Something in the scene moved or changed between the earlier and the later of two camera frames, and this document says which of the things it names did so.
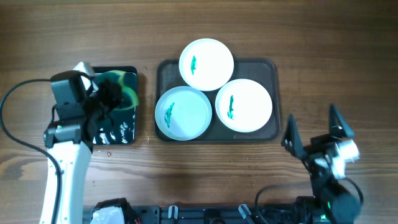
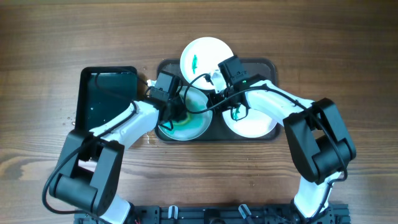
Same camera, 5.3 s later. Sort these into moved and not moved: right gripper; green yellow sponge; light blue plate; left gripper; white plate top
Moved: right gripper; green yellow sponge; left gripper
Not moved: white plate top; light blue plate
